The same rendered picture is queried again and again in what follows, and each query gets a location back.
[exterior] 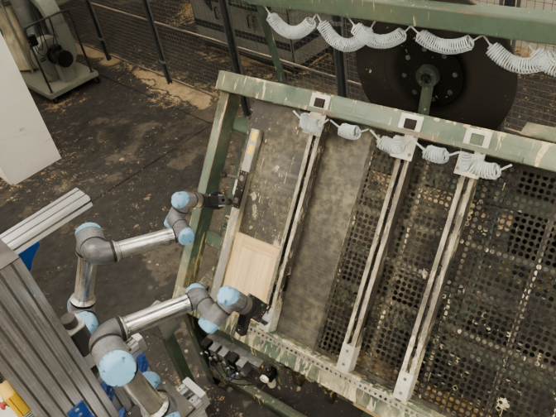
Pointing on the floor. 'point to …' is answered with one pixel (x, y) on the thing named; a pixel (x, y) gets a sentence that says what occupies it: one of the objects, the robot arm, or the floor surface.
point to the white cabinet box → (21, 126)
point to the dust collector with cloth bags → (43, 47)
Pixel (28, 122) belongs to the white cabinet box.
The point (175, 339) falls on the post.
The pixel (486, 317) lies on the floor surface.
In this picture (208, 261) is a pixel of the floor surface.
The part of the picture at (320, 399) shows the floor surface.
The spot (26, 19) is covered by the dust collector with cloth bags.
